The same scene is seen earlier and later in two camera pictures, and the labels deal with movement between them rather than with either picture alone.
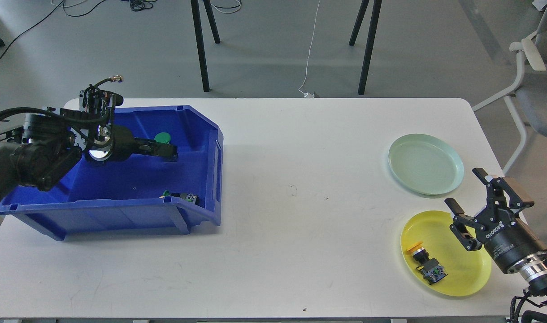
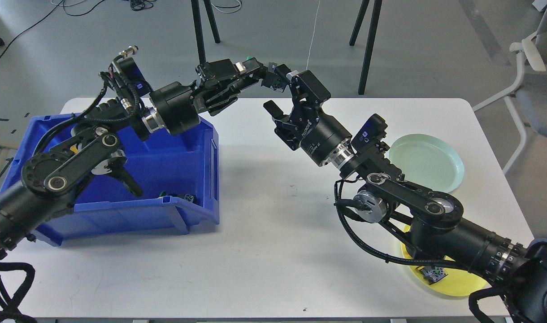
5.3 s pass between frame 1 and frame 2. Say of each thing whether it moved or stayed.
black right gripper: moved
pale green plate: stayed
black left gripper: moved
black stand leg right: stayed
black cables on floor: stayed
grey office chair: stayed
